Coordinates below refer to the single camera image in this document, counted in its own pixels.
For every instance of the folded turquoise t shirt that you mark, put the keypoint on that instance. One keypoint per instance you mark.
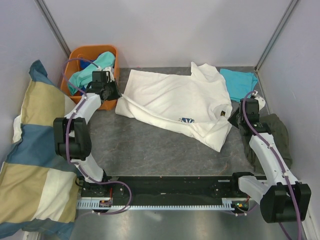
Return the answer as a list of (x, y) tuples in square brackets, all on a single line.
[(238, 83)]

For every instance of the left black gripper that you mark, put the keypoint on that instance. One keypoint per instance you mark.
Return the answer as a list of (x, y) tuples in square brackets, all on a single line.
[(116, 95)]

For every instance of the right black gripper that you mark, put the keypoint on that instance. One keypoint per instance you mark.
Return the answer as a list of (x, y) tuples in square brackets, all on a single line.
[(232, 120)]

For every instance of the orange plastic basket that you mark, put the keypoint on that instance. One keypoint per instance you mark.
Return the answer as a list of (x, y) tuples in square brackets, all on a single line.
[(86, 52)]

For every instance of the olive green t shirt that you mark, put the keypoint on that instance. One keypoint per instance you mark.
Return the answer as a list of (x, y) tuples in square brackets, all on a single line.
[(281, 139)]

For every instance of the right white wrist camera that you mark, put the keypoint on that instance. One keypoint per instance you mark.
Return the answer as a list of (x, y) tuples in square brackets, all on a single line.
[(261, 101)]

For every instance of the mint green t shirt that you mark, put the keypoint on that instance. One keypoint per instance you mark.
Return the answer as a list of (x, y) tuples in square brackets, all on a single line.
[(82, 78)]

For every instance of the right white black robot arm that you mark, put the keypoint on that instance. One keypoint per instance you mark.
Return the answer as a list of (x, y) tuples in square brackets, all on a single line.
[(282, 198)]

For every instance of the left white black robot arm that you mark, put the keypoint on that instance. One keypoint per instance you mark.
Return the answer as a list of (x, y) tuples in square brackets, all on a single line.
[(72, 139)]

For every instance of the aluminium corner post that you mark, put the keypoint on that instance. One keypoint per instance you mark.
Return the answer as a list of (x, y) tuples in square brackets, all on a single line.
[(276, 33), (44, 9)]

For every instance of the left aluminium corner post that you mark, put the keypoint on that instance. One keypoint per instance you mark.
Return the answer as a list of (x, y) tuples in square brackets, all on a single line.
[(44, 9)]

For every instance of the dark blue t shirt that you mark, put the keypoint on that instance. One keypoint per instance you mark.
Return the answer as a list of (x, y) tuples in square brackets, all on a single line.
[(84, 64)]

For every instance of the right aluminium corner post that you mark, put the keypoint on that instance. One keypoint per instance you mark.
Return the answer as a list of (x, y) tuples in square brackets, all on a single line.
[(276, 33)]

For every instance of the white slotted cable duct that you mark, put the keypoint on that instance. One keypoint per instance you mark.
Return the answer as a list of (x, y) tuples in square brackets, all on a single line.
[(224, 204)]

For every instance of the blue beige checkered pillow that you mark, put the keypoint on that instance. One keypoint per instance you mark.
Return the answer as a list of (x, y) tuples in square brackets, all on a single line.
[(38, 192)]

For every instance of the white t shirt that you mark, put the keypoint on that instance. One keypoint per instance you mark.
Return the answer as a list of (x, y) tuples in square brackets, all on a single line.
[(196, 105)]

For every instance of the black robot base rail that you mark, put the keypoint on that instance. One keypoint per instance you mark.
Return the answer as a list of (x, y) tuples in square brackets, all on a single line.
[(165, 190)]

